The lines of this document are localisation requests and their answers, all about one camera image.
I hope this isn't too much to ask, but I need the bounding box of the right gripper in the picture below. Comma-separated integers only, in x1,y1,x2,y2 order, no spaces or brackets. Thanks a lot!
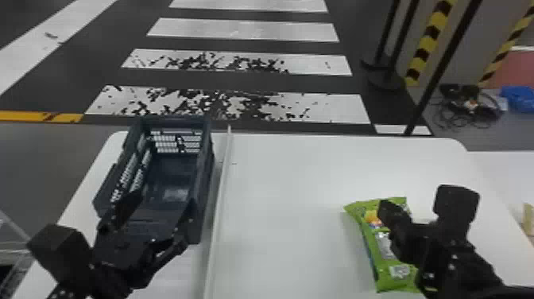
376,199,457,272

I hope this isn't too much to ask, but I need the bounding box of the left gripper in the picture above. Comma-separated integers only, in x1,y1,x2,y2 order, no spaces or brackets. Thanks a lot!
89,189,190,299

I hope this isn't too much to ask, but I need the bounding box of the green snack packet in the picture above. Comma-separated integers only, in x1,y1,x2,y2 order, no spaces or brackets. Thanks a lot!
342,196,424,294

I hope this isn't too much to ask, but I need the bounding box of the blue basket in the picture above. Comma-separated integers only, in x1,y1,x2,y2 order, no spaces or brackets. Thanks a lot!
91,114,216,246

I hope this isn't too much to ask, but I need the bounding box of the clear box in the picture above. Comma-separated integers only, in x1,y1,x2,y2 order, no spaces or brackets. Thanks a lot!
0,209,35,298

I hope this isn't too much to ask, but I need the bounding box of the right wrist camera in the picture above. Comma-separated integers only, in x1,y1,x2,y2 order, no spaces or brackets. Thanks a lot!
431,184,481,248

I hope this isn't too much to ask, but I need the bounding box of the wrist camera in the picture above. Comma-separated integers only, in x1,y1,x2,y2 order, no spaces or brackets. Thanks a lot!
26,223,95,290
431,184,481,248

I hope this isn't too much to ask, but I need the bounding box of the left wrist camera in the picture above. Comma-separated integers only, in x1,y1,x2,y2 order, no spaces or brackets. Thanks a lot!
26,223,95,290

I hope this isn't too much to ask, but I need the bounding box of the black cable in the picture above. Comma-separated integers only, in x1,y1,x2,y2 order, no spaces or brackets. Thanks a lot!
429,82,507,131

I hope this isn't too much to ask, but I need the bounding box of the black post on round foot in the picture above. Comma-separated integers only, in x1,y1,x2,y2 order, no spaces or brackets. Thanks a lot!
360,0,421,92

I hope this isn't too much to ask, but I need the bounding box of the yellow black striped post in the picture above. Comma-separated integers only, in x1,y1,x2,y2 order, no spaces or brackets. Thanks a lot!
476,3,534,90
404,0,459,87

